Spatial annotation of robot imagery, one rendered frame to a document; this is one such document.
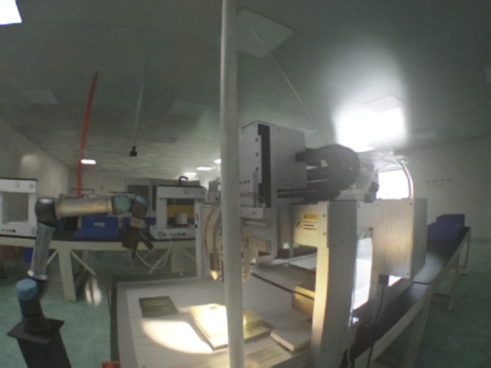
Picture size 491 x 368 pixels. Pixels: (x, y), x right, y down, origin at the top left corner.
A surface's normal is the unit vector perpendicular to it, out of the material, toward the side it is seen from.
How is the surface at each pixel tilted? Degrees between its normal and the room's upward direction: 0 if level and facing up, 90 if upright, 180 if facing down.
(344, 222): 90
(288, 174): 90
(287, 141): 90
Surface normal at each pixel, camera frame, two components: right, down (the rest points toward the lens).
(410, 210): -0.87, -0.04
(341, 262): 0.51, -0.07
